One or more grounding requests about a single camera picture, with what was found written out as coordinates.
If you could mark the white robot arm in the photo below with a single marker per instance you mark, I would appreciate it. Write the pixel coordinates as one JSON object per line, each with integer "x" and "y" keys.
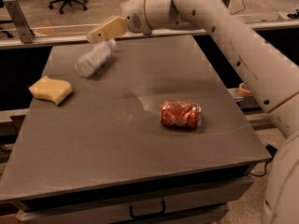
{"x": 272, "y": 78}

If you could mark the crushed red soda can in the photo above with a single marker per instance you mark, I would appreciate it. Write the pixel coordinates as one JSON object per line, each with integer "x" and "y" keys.
{"x": 180, "y": 114}

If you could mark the white drawer with black handle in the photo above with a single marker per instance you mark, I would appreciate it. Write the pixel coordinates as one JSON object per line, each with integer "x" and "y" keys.
{"x": 196, "y": 204}

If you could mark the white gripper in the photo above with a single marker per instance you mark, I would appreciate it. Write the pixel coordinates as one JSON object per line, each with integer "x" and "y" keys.
{"x": 135, "y": 20}

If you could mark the yellow sponge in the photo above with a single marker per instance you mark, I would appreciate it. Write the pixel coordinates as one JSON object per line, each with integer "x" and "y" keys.
{"x": 49, "y": 89}

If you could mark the clear plastic water bottle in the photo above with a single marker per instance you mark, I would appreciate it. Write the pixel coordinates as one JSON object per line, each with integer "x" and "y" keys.
{"x": 97, "y": 55}

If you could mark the left metal bracket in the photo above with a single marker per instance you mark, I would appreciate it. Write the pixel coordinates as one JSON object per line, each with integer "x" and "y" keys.
{"x": 26, "y": 35}

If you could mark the roll of tape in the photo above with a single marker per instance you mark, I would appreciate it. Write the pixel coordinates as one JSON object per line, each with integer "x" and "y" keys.
{"x": 243, "y": 91}

